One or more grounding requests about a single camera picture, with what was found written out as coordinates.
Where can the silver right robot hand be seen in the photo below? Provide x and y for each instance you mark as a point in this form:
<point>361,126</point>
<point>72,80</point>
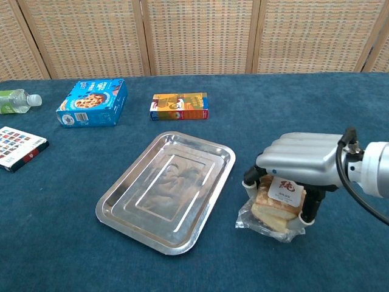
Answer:
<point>301,158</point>

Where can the bread with white label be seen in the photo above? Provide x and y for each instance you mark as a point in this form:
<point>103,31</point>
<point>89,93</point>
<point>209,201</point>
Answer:
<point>273,210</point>

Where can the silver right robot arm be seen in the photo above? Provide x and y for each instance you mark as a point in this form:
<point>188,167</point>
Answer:
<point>375,170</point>

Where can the rectangular stainless steel tray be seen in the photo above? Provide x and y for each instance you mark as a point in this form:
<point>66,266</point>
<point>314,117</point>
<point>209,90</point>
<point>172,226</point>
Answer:
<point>164,194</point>

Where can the teal table cloth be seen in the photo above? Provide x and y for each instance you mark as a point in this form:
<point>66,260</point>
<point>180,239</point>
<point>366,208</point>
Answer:
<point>273,106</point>

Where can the orange snack box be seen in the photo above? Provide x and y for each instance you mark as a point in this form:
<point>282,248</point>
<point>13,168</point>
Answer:
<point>179,106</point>

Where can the blue cookie box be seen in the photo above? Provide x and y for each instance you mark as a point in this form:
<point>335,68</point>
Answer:
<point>91,105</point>

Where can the white box with picture grid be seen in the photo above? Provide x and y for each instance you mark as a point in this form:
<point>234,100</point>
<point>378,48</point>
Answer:
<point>18,146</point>

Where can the clear bottle with green label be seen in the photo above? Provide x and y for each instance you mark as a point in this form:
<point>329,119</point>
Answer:
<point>15,102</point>

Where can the woven folding screen wooden frame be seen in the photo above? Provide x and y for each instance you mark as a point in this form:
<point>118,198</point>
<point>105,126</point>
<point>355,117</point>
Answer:
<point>197,36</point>

